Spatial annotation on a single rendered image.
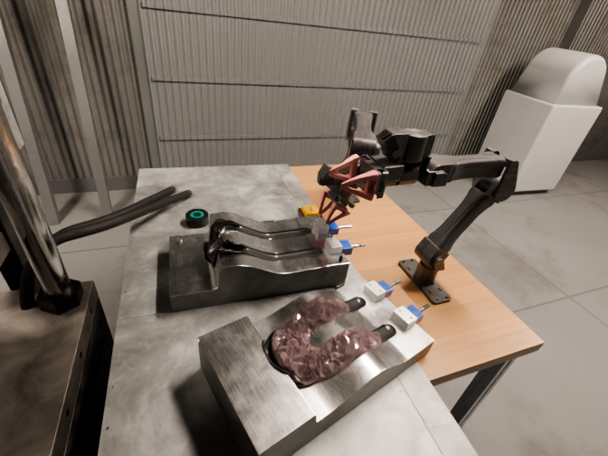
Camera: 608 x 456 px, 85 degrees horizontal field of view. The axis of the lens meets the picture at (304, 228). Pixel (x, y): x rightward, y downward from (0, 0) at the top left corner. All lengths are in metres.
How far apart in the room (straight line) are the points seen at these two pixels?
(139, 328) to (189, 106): 2.23
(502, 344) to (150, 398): 0.89
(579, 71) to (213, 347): 3.84
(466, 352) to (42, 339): 1.05
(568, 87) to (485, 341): 3.25
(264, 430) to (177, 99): 2.58
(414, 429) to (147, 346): 0.62
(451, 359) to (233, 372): 0.56
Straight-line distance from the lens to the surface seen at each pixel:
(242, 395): 0.69
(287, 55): 3.00
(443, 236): 1.05
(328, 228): 1.09
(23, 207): 0.91
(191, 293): 0.92
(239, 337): 0.75
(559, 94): 4.03
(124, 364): 0.90
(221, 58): 2.89
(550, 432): 2.13
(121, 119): 3.04
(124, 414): 0.83
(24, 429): 0.91
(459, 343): 1.04
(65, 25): 2.68
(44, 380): 0.96
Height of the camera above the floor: 1.51
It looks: 34 degrees down
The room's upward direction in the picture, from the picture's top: 8 degrees clockwise
